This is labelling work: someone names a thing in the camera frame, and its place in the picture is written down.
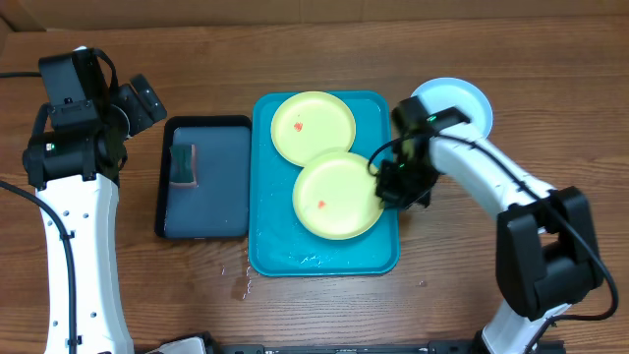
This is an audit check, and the green orange sponge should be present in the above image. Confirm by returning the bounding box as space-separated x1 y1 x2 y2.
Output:
169 145 198 188

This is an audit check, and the yellow plate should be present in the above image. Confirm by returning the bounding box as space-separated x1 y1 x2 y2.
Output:
292 151 384 241
270 91 356 167

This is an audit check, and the light blue plate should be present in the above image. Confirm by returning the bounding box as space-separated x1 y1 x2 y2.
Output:
412 78 493 138

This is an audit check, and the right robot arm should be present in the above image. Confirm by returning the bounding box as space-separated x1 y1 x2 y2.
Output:
375 102 609 353

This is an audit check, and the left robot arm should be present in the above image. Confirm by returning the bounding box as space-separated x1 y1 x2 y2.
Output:
23 47 167 353

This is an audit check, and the black water tray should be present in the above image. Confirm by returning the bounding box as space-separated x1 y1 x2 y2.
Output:
154 115 252 240

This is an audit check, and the teal plastic tray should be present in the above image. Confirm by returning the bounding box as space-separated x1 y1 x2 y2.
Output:
249 92 401 277

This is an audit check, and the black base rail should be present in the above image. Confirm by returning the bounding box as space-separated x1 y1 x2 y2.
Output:
137 331 566 354

